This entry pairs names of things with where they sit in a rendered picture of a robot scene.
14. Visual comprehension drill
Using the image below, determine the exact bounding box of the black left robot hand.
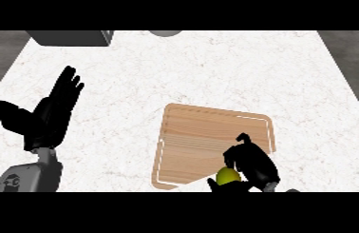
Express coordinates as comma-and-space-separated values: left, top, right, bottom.
0, 65, 85, 152

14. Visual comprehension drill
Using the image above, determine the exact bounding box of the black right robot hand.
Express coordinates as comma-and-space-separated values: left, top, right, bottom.
206, 132, 282, 193

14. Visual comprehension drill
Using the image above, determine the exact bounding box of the yellow-green pear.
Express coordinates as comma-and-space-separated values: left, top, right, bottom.
214, 166, 242, 186

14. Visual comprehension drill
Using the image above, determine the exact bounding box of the wooden cutting board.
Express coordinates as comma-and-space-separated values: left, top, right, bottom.
150, 103, 277, 191

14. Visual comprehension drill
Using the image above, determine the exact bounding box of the grey round pan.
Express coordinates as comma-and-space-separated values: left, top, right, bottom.
147, 30, 183, 38

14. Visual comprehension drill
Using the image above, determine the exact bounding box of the dark grey box appliance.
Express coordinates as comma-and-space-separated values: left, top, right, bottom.
25, 30, 115, 48

